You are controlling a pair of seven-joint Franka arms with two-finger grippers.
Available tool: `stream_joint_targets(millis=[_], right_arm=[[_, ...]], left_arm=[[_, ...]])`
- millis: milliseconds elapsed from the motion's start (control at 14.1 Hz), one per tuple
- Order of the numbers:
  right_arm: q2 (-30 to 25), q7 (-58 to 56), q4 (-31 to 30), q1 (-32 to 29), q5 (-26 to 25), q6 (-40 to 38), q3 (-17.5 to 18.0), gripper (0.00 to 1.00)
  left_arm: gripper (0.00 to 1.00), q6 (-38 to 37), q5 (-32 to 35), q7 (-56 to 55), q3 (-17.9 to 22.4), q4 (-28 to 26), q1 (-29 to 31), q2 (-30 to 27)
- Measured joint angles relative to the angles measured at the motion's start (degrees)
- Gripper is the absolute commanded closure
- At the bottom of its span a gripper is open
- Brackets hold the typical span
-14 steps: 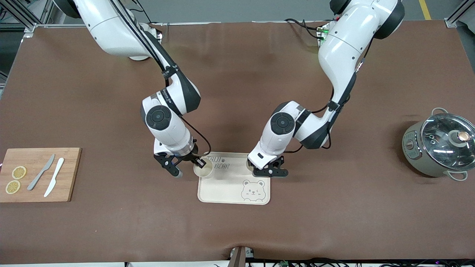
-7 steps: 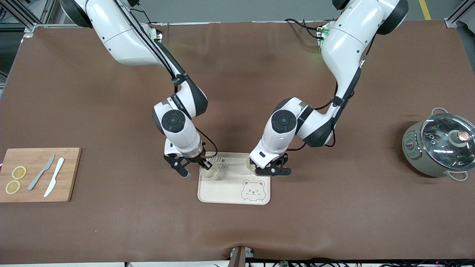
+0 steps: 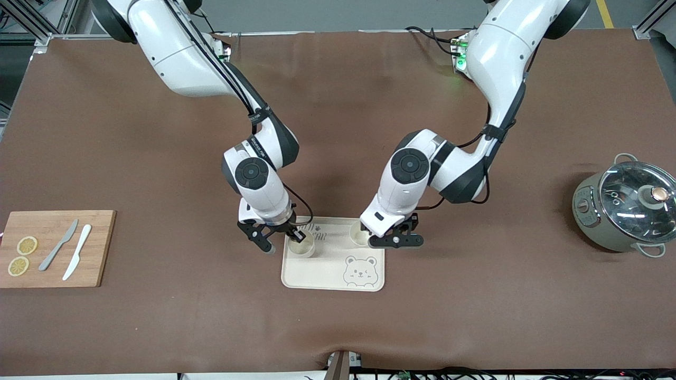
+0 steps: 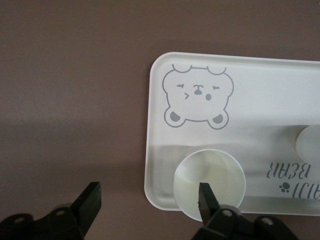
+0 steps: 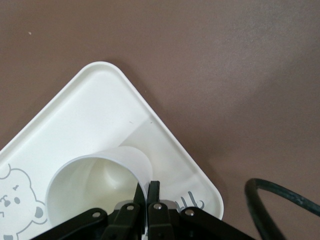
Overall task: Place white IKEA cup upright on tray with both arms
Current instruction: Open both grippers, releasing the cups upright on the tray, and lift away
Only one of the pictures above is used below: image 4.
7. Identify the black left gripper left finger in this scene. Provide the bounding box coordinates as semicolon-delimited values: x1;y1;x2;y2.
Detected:
0;181;102;240

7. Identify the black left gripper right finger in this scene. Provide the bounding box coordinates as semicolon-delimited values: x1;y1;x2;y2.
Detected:
192;182;299;240

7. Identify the white plastic cup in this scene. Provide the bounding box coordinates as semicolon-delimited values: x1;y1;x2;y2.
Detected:
172;149;247;222

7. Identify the white paper cup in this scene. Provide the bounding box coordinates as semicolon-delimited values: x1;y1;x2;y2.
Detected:
295;124;320;161

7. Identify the cream tray with bear print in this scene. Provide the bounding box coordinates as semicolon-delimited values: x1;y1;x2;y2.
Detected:
144;51;320;217

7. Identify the brown table mat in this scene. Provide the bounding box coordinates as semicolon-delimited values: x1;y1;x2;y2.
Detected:
0;0;320;240

